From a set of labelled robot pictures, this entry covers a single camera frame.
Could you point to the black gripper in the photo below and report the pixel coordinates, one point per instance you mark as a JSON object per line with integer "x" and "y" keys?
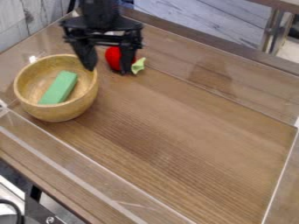
{"x": 101, "y": 27}

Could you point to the green rectangular block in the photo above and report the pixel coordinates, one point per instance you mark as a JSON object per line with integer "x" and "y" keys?
{"x": 60, "y": 88}

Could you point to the brown wooden bowl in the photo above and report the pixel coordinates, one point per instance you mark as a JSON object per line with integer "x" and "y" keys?
{"x": 36, "y": 77}

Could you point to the red plush strawberry toy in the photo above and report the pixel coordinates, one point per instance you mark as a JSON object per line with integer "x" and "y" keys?
{"x": 112, "y": 57}

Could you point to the metal table leg background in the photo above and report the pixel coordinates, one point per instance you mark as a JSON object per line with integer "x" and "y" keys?
{"x": 276, "y": 29}

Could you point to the black table leg bracket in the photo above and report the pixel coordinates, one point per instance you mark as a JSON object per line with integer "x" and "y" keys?
{"x": 35, "y": 212}

